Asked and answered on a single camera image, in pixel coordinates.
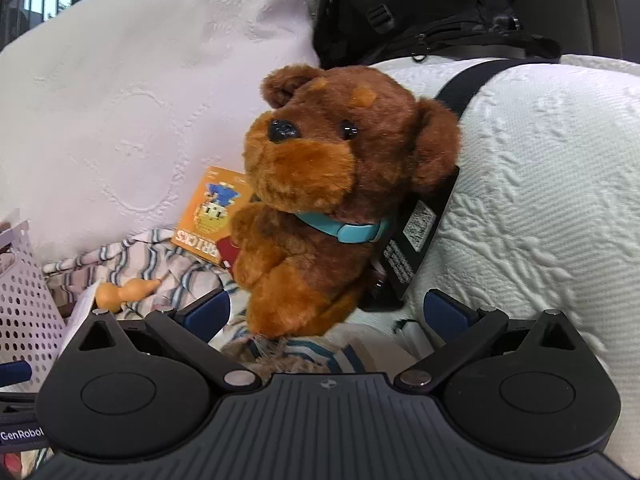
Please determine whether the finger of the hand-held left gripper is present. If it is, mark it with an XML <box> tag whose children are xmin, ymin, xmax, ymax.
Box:
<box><xmin>0</xmin><ymin>360</ymin><xmax>33</xmax><ymax>390</ymax></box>

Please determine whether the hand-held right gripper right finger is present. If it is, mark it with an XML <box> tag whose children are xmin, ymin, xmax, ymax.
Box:
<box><xmin>395</xmin><ymin>289</ymin><xmax>583</xmax><ymax>392</ymax></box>

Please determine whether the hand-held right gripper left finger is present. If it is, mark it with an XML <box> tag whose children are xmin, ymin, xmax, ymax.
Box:
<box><xmin>62</xmin><ymin>290</ymin><xmax>262</xmax><ymax>393</ymax></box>

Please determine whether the white perforated plastic basket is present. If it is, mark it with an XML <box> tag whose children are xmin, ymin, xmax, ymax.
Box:
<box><xmin>0</xmin><ymin>220</ymin><xmax>68</xmax><ymax>393</ymax></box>

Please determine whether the brown plush dog toy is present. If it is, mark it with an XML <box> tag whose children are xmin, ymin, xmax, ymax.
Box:
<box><xmin>230</xmin><ymin>64</ymin><xmax>463</xmax><ymax>338</ymax></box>

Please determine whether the black hang tag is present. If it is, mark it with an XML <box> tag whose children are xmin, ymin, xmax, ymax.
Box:
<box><xmin>360</xmin><ymin>167</ymin><xmax>461</xmax><ymax>311</ymax></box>

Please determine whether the striped cloth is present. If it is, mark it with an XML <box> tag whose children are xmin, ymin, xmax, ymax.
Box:
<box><xmin>42</xmin><ymin>227</ymin><xmax>371</xmax><ymax>376</ymax></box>

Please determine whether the white paper packet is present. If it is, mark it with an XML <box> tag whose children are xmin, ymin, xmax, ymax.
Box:
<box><xmin>60</xmin><ymin>280</ymin><xmax>101</xmax><ymax>356</ymax></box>

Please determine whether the orange gourd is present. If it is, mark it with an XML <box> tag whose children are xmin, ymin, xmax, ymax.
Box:
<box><xmin>95</xmin><ymin>277</ymin><xmax>163</xmax><ymax>313</ymax></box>

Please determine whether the orange toy box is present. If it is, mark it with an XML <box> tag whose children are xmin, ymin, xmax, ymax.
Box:
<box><xmin>171</xmin><ymin>166</ymin><xmax>253</xmax><ymax>268</ymax></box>

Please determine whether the white embossed pillow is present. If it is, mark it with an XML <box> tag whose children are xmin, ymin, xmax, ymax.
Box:
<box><xmin>0</xmin><ymin>0</ymin><xmax>323</xmax><ymax>261</ymax></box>

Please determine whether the black backpack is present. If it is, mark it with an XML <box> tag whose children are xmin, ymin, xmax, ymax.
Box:
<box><xmin>305</xmin><ymin>0</ymin><xmax>563</xmax><ymax>116</ymax></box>

